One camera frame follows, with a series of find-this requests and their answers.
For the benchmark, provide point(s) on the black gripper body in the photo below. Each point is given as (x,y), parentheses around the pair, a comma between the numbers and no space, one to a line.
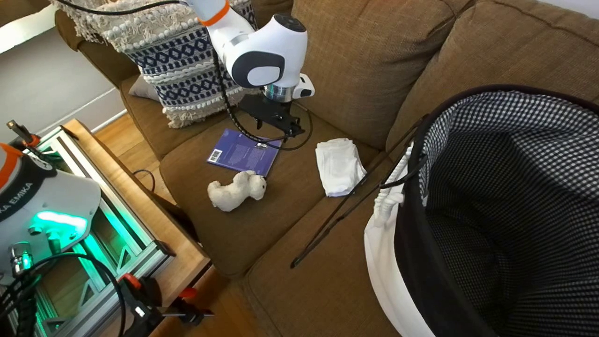
(268,110)

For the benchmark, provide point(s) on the blue purple book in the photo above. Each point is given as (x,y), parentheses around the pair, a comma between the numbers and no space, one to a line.
(240,153)

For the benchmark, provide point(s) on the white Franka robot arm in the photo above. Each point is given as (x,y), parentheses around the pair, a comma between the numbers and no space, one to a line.
(274,50)

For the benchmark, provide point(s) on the brown fabric sofa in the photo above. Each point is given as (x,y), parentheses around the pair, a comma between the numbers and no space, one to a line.
(349,63)

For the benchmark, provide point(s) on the white folded cloth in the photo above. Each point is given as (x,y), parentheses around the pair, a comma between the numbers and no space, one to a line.
(339,166)

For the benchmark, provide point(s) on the white plush toy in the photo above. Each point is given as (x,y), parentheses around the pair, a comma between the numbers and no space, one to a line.
(235,190)

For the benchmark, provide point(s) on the thin black rod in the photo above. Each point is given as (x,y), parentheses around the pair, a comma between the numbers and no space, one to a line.
(349,200)

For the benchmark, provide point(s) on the blue white patterned pillow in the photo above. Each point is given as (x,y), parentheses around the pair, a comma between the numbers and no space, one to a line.
(175,69)

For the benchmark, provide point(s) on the wooden table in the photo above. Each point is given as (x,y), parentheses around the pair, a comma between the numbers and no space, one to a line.
(169,226)

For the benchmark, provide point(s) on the orange black clamp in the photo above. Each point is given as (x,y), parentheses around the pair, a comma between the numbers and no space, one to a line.
(169,303)
(21,134)

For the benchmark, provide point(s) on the black mesh laundry hamper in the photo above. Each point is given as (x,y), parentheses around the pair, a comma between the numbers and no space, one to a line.
(498,218)

